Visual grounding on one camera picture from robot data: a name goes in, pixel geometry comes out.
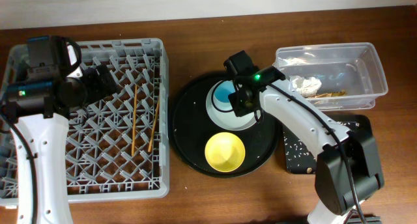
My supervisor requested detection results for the blue plastic cup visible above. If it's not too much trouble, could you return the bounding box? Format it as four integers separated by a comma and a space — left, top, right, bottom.
213, 81, 235, 111

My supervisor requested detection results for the white tissue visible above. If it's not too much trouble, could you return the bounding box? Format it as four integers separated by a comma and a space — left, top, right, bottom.
290, 76, 322, 98

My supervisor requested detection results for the black rectangular tray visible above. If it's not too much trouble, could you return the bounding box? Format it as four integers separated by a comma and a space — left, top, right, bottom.
283, 114, 372, 175

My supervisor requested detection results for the clear plastic waste bin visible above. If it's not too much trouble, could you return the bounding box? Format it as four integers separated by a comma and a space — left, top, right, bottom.
273, 42, 388, 111

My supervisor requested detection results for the wooden chopstick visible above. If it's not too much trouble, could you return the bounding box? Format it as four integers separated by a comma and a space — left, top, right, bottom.
131, 84, 138, 157
147, 98, 160, 153

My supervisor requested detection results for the grey plastic dishwasher rack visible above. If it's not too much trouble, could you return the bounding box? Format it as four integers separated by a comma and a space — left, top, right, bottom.
1, 38, 169, 206

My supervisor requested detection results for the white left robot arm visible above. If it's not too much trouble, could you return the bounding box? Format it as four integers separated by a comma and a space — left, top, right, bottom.
1, 36, 118, 223

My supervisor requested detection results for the gold snack wrapper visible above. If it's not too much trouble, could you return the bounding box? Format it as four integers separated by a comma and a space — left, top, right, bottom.
309, 90, 347, 98

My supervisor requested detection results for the yellow bowl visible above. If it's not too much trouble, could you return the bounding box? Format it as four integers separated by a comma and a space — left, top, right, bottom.
204, 132, 246, 173

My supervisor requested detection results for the grey-white round plate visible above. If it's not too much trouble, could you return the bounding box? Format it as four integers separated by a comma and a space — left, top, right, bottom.
206, 80, 256, 131

